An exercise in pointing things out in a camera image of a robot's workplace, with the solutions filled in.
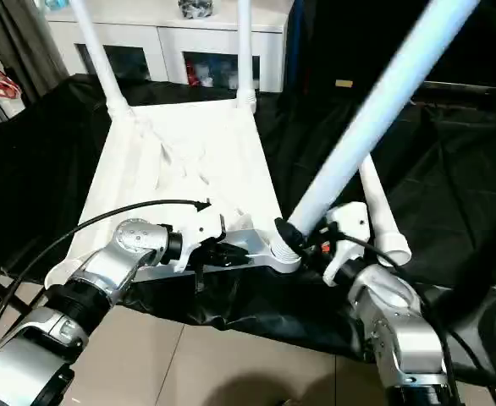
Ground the white plastic table leg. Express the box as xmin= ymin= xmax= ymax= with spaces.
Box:
xmin=357 ymin=155 xmax=413 ymax=266
xmin=235 ymin=0 xmax=258 ymax=107
xmin=269 ymin=0 xmax=482 ymax=256
xmin=67 ymin=0 xmax=135 ymax=121

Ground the white glass-door cabinet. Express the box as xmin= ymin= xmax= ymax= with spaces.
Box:
xmin=43 ymin=0 xmax=296 ymax=92

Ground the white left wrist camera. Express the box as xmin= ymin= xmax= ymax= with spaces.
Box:
xmin=174 ymin=203 xmax=227 ymax=273

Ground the small grey cabinet ornament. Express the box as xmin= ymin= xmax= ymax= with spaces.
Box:
xmin=178 ymin=0 xmax=218 ymax=20

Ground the grey curtain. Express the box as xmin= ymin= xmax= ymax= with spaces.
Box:
xmin=0 ymin=0 xmax=73 ymax=101

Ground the black plastic mat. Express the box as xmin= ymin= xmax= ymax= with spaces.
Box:
xmin=0 ymin=72 xmax=496 ymax=390

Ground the white plastic table top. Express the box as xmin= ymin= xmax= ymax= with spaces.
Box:
xmin=43 ymin=91 xmax=305 ymax=290

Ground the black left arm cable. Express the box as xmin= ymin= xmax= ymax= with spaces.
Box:
xmin=0 ymin=199 xmax=212 ymax=348

